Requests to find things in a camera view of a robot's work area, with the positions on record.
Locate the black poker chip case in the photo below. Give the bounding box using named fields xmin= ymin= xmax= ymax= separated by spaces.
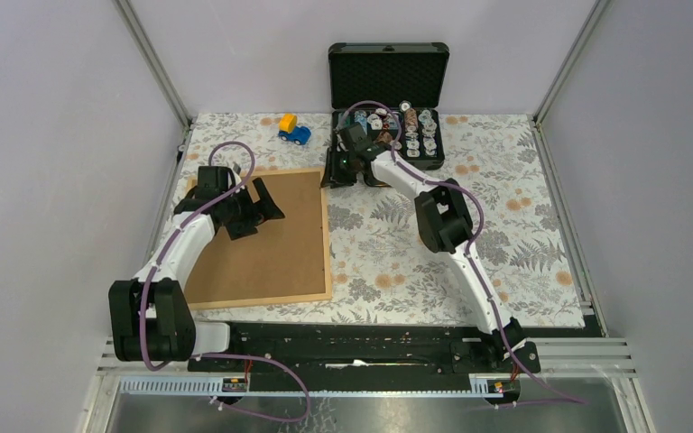
xmin=328 ymin=42 xmax=450 ymax=171

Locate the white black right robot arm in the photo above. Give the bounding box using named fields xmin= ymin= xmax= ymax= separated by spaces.
xmin=321 ymin=124 xmax=531 ymax=374

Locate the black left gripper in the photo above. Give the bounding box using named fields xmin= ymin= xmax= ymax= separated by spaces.
xmin=220 ymin=177 xmax=283 ymax=239

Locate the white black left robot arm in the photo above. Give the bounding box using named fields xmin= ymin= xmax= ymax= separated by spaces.
xmin=108 ymin=166 xmax=284 ymax=371

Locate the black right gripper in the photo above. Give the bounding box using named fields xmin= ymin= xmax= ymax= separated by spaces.
xmin=319 ymin=148 xmax=356 ymax=190

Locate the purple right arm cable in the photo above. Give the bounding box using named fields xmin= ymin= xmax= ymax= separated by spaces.
xmin=334 ymin=100 xmax=587 ymax=410

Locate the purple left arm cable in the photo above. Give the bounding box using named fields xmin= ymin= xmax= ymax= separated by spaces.
xmin=138 ymin=141 xmax=312 ymax=424

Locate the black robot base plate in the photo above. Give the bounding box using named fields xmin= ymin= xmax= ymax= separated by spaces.
xmin=128 ymin=319 xmax=607 ymax=394

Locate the brown frame backing board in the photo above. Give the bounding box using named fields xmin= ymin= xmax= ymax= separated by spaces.
xmin=185 ymin=173 xmax=327 ymax=305

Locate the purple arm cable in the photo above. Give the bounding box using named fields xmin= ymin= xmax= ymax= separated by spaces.
xmin=138 ymin=141 xmax=312 ymax=424
xmin=334 ymin=100 xmax=587 ymax=410

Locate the light wooden picture frame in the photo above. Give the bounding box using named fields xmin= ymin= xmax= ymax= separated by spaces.
xmin=183 ymin=167 xmax=334 ymax=311

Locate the blue toy block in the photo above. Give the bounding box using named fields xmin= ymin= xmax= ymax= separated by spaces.
xmin=278 ymin=126 xmax=311 ymax=145

